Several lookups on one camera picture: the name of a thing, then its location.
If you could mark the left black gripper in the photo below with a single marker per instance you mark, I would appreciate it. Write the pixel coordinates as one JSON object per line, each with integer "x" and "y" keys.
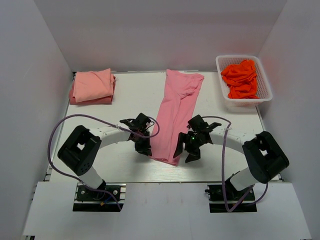
{"x": 142, "y": 144}

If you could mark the orange t shirt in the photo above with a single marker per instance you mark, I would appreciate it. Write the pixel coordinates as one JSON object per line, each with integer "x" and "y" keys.
{"x": 241, "y": 79}

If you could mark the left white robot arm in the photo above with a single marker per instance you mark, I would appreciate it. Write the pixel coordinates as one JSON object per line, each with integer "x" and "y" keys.
{"x": 81, "y": 147}

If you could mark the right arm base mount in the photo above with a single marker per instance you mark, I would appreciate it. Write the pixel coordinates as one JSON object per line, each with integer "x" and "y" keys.
{"x": 217, "y": 203}

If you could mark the pink t shirt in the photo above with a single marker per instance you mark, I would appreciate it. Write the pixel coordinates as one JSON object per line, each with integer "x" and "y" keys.
{"x": 181, "y": 91}

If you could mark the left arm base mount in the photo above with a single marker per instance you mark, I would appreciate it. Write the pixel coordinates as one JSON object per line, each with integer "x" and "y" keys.
{"x": 86, "y": 200}

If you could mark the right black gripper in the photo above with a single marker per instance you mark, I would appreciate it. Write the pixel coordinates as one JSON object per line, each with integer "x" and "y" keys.
{"x": 188, "y": 145}

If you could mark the white plastic basket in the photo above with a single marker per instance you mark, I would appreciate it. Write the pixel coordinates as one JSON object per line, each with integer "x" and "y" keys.
{"x": 263, "y": 88}

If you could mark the folded salmon t shirt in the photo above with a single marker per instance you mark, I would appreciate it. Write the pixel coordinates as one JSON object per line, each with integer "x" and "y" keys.
{"x": 93, "y": 88}

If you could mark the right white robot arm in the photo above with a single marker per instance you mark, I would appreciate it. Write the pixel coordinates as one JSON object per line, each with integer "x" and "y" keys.
{"x": 264, "y": 156}

